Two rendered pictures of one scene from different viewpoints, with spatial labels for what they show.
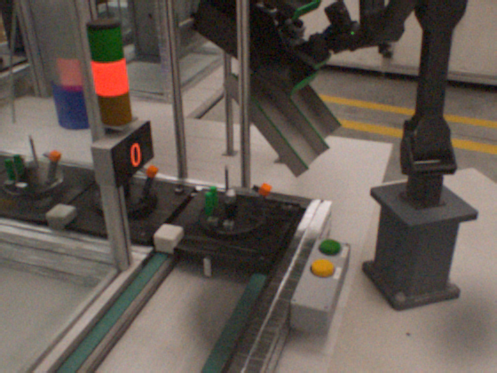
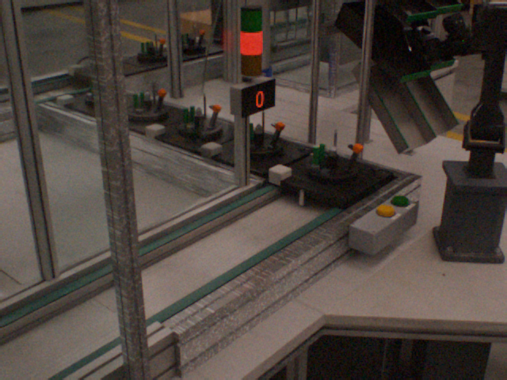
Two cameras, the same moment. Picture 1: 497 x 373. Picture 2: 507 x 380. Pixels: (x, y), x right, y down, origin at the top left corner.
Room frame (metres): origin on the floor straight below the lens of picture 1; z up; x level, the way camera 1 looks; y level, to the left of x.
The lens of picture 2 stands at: (-0.54, -0.32, 1.65)
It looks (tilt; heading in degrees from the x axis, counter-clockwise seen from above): 25 degrees down; 21
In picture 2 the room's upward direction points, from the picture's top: straight up
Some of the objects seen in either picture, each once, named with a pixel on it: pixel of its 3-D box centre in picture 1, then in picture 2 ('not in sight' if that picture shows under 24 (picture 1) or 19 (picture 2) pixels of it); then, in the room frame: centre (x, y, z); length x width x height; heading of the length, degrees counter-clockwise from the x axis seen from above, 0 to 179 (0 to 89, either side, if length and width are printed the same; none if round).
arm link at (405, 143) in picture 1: (426, 156); (483, 136); (0.91, -0.33, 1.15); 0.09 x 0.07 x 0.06; 98
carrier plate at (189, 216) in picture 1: (232, 226); (331, 176); (0.97, 0.04, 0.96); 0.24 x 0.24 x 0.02; 70
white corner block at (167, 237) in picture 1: (169, 239); (280, 175); (0.91, 0.16, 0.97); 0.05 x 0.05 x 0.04; 70
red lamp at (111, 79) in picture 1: (110, 75); (251, 42); (0.83, 0.21, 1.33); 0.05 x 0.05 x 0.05
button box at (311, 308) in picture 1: (321, 282); (384, 223); (0.82, -0.14, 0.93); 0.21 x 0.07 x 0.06; 160
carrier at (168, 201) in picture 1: (122, 186); (258, 136); (1.06, 0.28, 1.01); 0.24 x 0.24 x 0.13; 70
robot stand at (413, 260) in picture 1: (414, 242); (473, 210); (0.90, -0.33, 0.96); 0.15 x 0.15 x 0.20; 17
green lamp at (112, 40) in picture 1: (106, 43); (251, 20); (0.83, 0.21, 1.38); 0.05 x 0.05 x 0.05
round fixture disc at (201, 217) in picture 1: (231, 218); (331, 170); (0.97, 0.04, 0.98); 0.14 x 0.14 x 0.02
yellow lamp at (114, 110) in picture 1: (114, 106); (251, 63); (0.83, 0.21, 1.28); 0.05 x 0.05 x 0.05
